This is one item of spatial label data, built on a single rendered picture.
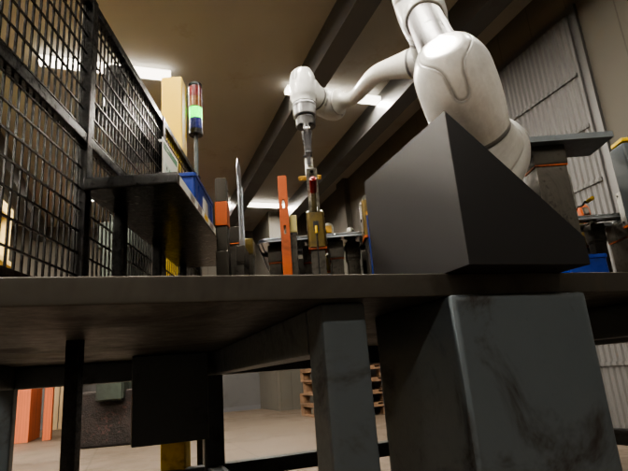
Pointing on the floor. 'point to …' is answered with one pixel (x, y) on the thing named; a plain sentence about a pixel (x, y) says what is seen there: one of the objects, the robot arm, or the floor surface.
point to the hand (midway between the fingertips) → (309, 167)
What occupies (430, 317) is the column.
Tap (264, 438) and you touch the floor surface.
